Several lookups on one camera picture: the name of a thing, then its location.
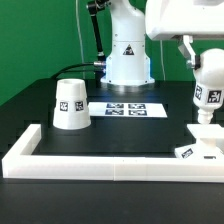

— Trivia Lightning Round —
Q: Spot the white lamp shade hood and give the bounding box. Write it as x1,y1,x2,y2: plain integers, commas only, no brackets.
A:
53,79,91,130

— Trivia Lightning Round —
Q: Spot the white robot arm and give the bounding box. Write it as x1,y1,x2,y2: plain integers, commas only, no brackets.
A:
101,0,224,86

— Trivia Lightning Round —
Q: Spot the white marker tag sheet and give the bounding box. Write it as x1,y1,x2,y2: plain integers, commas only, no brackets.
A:
88,102,167,118

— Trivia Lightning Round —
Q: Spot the white U-shaped frame barrier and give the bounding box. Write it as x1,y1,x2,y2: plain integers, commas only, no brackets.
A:
2,124,224,183

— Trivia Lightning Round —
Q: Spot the white lamp base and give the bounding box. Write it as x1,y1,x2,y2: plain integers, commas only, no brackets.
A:
174,124,224,160

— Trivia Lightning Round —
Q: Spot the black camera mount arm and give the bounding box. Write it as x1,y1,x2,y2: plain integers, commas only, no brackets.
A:
86,0,109,61

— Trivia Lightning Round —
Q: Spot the black cable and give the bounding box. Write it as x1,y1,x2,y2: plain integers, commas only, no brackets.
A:
50,61,107,80

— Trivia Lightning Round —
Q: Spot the white thin cable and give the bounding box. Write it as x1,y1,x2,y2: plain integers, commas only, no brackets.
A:
75,0,86,80

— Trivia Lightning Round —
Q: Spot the white lamp bulb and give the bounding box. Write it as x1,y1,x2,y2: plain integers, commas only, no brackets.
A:
193,48,224,124

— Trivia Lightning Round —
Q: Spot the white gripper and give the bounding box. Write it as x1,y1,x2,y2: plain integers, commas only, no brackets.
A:
145,0,224,70

